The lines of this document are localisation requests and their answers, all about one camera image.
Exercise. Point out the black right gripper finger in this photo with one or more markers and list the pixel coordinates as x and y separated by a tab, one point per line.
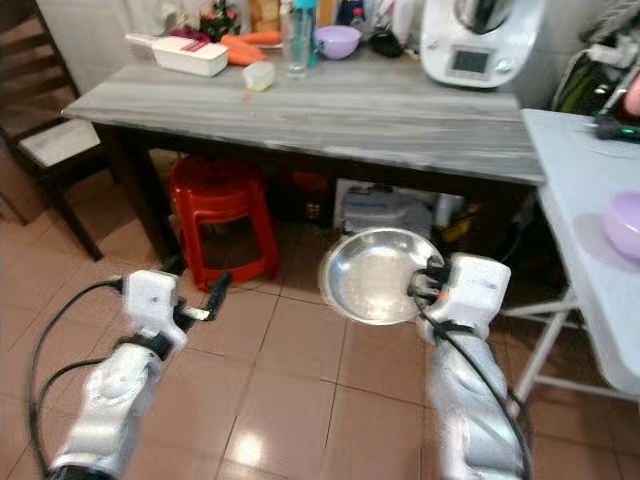
422	270
418	293

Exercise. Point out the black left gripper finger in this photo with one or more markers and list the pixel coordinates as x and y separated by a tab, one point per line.
220	294
175	266

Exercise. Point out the round steel plate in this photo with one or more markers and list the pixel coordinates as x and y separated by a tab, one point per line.
372	278

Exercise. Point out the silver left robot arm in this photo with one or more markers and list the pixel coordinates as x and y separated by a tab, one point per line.
115	400

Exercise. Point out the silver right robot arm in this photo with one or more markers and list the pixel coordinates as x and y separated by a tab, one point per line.
470	400

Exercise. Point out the white floor appliance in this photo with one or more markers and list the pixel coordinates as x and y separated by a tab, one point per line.
385	210

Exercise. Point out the red plastic stool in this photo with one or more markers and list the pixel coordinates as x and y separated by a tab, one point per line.
222	210

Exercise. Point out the white folding table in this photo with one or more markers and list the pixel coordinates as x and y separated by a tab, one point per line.
580	220

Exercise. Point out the dark chair with white seat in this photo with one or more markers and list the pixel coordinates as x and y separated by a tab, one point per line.
55	140

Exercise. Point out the dark table with grey top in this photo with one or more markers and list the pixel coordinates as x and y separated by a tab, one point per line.
310	125

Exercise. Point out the purple plastic bowl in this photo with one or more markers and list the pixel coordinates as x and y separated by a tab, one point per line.
625	225
337	42

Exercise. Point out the small translucent plastic cup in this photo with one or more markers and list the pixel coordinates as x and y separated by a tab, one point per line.
259	77

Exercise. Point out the white vegetable slicer box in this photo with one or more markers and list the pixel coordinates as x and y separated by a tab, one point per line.
185	55

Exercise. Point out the orange carrot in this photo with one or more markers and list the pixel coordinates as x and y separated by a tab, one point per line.
242	50
260	38

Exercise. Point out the small black object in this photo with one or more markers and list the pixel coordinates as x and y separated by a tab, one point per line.
386	42

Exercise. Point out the white kitchen cooking machine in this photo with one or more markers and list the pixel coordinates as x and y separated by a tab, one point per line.
482	45

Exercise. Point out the black electronic device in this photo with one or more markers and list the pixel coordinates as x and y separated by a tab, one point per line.
618	128

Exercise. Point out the green black bag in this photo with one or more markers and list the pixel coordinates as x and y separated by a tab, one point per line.
585	85

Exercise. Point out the clear bottle teal cap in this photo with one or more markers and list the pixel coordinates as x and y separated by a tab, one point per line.
301	40

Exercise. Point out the brown jar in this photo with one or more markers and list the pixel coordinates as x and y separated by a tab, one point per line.
265	15

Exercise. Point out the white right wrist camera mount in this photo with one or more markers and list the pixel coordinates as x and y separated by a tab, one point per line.
480	288

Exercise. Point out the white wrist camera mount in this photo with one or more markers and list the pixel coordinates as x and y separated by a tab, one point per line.
480	288
152	305

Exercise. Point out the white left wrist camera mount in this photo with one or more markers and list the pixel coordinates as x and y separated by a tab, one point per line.
152	305

